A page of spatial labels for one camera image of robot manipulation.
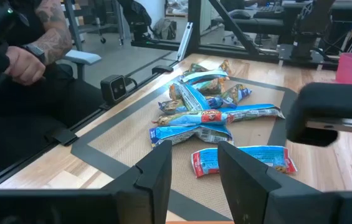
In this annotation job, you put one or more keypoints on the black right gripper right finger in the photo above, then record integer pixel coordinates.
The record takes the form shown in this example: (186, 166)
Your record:
(244, 186)

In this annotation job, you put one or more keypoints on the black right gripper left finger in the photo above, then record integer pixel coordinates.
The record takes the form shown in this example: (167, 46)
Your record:
(150, 186)

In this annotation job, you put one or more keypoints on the blue granola bar red ends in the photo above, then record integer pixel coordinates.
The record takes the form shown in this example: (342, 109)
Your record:
(205, 161)

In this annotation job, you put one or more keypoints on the foil-wrapped granola bar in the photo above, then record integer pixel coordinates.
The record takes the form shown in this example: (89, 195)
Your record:
(194, 96)
(211, 86)
(225, 65)
(172, 106)
(219, 102)
(174, 91)

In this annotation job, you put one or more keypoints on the light blue granola bar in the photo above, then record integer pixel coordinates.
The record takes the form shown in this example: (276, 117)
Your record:
(207, 75)

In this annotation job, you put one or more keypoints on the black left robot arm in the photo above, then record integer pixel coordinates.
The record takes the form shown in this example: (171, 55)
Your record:
(309, 31)

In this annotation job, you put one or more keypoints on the beige mat with dark border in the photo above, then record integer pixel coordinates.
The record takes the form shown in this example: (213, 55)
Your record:
(126, 140)

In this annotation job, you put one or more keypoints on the black table clamp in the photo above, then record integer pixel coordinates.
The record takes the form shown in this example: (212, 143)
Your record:
(62, 136)
(162, 69)

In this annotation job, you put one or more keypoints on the black desk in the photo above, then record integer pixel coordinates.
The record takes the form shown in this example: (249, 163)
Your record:
(256, 23)

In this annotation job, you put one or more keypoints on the person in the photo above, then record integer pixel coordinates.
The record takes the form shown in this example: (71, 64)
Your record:
(38, 109)

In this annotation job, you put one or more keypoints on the grey chair armrest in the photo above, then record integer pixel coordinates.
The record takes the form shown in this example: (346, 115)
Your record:
(83, 57)

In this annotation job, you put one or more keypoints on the silver aluminium bar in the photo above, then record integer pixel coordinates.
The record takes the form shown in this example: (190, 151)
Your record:
(184, 40)

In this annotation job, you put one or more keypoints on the black table-level camera box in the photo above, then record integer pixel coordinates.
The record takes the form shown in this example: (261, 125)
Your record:
(113, 88)

